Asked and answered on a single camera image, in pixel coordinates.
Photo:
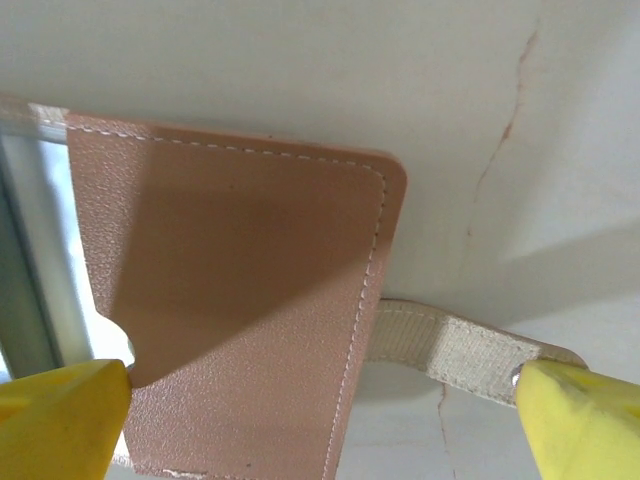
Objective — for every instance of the pink leather card holder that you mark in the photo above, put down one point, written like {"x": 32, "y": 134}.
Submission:
{"x": 225, "y": 275}

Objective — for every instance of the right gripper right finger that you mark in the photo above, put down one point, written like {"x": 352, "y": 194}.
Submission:
{"x": 585, "y": 430}

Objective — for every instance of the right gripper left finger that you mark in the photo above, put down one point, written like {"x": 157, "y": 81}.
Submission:
{"x": 55, "y": 425}

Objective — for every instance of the clear plastic box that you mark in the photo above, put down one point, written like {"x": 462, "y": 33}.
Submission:
{"x": 55, "y": 225}

